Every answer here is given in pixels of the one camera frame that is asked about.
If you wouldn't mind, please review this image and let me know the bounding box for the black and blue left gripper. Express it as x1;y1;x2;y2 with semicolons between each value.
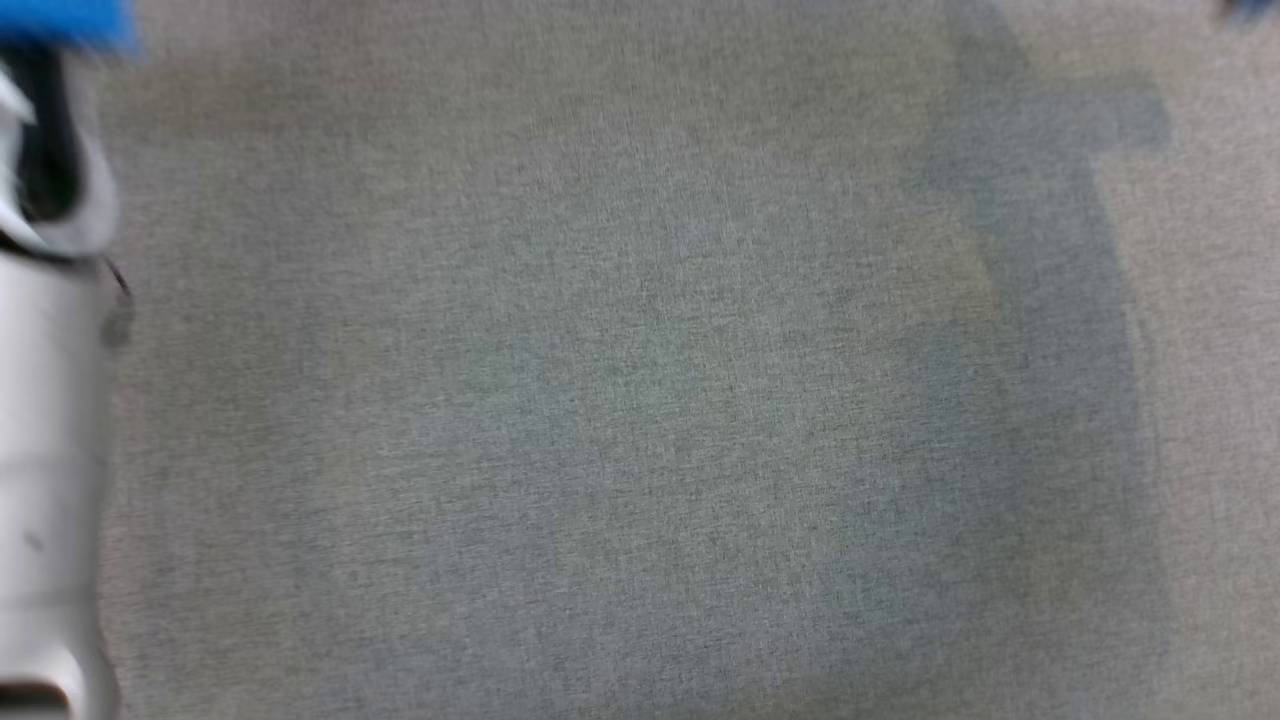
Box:
0;0;141;53

